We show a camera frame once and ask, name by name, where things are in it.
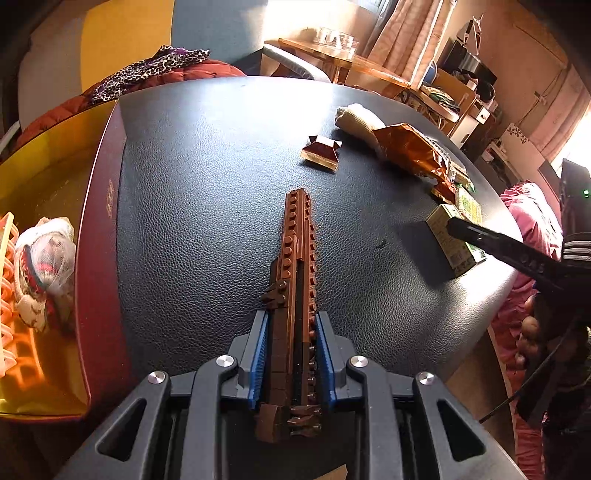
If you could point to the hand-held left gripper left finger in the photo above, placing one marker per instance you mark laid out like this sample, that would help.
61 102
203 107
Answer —
258 360

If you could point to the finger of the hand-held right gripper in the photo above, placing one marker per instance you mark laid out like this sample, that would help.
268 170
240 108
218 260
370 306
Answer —
475 237

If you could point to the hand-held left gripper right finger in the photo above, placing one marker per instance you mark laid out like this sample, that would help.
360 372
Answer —
325 360

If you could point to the green and yellow carton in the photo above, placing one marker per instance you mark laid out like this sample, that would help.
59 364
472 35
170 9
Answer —
448 235

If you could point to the green cracker packet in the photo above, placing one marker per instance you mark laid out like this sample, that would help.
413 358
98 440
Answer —
464 175
471 205

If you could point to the brown brick toy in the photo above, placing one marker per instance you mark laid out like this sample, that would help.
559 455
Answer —
295 258

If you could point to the orange snack bag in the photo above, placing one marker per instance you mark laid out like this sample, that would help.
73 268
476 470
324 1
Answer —
411 152

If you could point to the beige sock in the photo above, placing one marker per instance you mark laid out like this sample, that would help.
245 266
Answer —
358 117

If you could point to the red and gold box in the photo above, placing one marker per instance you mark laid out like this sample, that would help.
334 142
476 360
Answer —
97 277

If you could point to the orange plastic rack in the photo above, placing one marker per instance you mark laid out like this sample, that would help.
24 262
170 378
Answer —
5 277

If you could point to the person's right forearm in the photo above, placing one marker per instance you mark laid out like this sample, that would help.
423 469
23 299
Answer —
568 415

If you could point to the person's right hand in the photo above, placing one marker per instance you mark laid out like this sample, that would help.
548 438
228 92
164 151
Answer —
531 323

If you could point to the pink blanket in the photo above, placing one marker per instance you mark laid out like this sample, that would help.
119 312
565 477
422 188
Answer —
535 217

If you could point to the white low shelf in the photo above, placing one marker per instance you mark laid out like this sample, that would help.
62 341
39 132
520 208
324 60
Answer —
498 159

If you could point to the dark bed headboard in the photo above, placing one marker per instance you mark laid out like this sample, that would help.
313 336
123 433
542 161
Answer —
549 173

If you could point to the white flower print board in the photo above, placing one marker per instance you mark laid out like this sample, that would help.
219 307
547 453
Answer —
517 134

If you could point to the white cabinet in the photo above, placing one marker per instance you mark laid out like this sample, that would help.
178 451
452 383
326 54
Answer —
475 122

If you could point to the window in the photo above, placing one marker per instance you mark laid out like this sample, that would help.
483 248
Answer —
314 18
579 147

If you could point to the green cloth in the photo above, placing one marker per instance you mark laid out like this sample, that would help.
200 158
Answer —
436 97

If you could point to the wooden folding chair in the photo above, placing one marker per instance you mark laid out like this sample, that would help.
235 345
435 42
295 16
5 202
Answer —
455 87

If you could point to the pink patterned curtain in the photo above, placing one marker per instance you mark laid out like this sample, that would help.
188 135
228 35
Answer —
411 37
568 115

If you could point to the blue bucket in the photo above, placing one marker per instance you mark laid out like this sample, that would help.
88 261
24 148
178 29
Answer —
431 74

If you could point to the black monitor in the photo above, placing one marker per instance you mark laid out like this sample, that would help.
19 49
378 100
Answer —
466 62

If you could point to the wooden side table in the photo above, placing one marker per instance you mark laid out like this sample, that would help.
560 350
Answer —
369 69

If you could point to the glass cup set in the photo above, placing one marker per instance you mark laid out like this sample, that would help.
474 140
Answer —
334 39

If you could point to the red padded jacket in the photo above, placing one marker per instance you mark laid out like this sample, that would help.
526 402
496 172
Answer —
207 71

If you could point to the leopard print cloth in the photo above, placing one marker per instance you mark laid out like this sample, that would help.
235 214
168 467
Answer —
138 69

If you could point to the blue yellow grey armchair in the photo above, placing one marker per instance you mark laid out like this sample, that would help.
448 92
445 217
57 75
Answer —
207 27

